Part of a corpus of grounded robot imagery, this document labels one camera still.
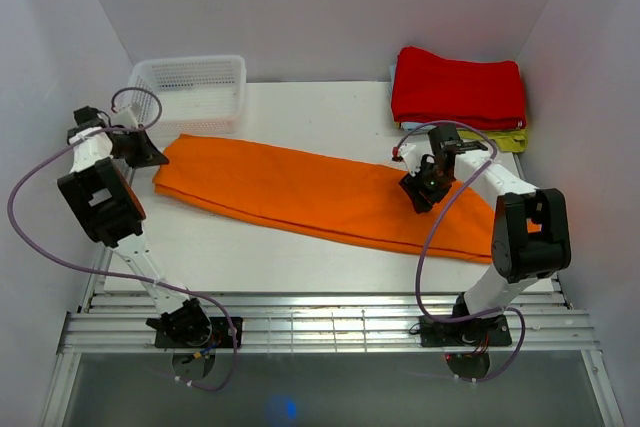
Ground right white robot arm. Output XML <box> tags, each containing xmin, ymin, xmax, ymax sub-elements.
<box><xmin>392</xmin><ymin>121</ymin><xmax>571</xmax><ymax>346</ymax></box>

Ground orange trousers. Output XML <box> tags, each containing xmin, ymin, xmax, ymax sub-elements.
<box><xmin>153</xmin><ymin>135</ymin><xmax>494</xmax><ymax>264</ymax></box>

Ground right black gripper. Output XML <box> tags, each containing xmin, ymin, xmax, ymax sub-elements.
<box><xmin>398</xmin><ymin>158</ymin><xmax>453</xmax><ymax>214</ymax></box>

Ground yellow-green folded trousers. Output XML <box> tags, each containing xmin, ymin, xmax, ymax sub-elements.
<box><xmin>458</xmin><ymin>128</ymin><xmax>528</xmax><ymax>153</ymax></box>

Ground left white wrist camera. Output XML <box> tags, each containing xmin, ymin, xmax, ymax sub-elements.
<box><xmin>111</xmin><ymin>103</ymin><xmax>141</xmax><ymax>129</ymax></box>

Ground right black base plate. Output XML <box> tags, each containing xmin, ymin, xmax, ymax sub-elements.
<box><xmin>418</xmin><ymin>315</ymin><xmax>512</xmax><ymax>347</ymax></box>

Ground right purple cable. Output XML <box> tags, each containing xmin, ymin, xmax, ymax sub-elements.
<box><xmin>397</xmin><ymin>120</ymin><xmax>527</xmax><ymax>385</ymax></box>

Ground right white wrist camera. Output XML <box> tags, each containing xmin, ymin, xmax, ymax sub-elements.
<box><xmin>392</xmin><ymin>143</ymin><xmax>422</xmax><ymax>176</ymax></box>

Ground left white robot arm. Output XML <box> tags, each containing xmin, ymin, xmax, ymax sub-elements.
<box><xmin>57</xmin><ymin>106</ymin><xmax>212</xmax><ymax>347</ymax></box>

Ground aluminium rail frame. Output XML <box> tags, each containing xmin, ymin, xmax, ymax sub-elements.
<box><xmin>39</xmin><ymin>146</ymin><xmax>626</xmax><ymax>427</ymax></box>

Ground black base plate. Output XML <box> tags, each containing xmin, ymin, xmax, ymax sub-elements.
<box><xmin>418</xmin><ymin>315</ymin><xmax>512</xmax><ymax>347</ymax></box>
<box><xmin>153</xmin><ymin>316</ymin><xmax>244</xmax><ymax>349</ymax></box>

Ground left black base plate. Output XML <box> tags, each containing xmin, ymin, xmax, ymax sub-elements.
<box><xmin>153</xmin><ymin>316</ymin><xmax>244</xmax><ymax>349</ymax></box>

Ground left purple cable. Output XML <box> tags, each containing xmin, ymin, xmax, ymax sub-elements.
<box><xmin>6</xmin><ymin>86</ymin><xmax>240</xmax><ymax>393</ymax></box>

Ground purple cable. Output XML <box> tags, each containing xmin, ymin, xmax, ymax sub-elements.
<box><xmin>397</xmin><ymin>120</ymin><xmax>527</xmax><ymax>385</ymax></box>
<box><xmin>6</xmin><ymin>86</ymin><xmax>240</xmax><ymax>393</ymax></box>

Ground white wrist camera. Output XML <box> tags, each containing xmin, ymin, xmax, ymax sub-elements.
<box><xmin>392</xmin><ymin>143</ymin><xmax>422</xmax><ymax>176</ymax></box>
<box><xmin>111</xmin><ymin>103</ymin><xmax>141</xmax><ymax>129</ymax></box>

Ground white plastic basket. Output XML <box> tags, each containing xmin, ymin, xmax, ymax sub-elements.
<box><xmin>118</xmin><ymin>55</ymin><xmax>246</xmax><ymax>147</ymax></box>

